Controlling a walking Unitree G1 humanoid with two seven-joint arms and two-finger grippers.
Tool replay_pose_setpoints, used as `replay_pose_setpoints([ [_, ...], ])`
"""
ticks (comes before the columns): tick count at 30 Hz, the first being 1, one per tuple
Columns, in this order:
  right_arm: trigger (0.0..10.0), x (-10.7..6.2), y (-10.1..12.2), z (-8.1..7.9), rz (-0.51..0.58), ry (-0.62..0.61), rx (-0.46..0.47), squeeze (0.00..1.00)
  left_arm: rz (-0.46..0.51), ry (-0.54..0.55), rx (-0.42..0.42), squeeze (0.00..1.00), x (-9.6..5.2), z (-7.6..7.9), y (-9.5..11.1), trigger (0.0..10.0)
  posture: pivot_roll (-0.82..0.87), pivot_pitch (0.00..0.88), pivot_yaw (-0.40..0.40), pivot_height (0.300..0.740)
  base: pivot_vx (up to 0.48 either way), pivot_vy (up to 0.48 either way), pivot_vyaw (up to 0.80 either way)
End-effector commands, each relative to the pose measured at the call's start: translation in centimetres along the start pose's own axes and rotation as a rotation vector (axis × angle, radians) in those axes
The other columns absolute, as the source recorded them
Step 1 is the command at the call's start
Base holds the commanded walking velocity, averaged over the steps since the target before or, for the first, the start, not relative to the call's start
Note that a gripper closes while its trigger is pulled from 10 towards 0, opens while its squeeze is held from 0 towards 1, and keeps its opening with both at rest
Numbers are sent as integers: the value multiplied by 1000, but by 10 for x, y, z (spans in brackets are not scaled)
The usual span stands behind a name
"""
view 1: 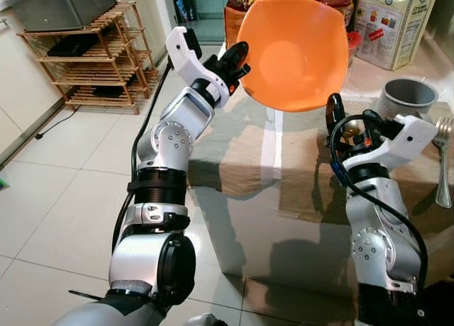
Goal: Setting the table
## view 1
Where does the orange plastic bowl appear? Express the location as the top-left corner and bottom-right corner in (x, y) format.
(236, 0), (350, 113)

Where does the brown snack bag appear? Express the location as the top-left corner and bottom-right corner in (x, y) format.
(224, 0), (258, 52)

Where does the grey cup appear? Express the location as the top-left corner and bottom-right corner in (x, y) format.
(380, 78), (440, 123)

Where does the red plastic container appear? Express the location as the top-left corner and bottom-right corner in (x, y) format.
(345, 30), (363, 66)

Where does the beige tablecloth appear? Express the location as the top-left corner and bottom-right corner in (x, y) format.
(186, 91), (454, 225)

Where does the silver metal fork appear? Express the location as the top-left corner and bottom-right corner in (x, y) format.
(433, 117), (454, 209)

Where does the jar with red lid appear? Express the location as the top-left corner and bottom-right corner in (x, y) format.
(315, 0), (355, 30)

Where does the wooden slatted shelf rack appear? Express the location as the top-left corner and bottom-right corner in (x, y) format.
(18, 1), (159, 115)

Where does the black flat device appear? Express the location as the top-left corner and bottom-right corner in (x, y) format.
(45, 33), (101, 58)

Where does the grey metal box appliance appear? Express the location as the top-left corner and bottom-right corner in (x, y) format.
(3, 0), (118, 33)

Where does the grey robot foot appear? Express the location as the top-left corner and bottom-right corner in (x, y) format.
(181, 313), (229, 326)

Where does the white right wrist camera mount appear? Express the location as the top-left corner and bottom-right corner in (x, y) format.
(343, 115), (439, 173)

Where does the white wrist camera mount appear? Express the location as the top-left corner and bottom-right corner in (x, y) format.
(343, 115), (439, 173)
(166, 26), (230, 108)

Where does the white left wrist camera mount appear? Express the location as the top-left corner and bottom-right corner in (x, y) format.
(166, 26), (230, 108)

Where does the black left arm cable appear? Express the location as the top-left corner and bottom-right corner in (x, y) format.
(111, 59), (174, 250)

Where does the black floor power cable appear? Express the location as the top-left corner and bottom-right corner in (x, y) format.
(35, 105), (80, 140)

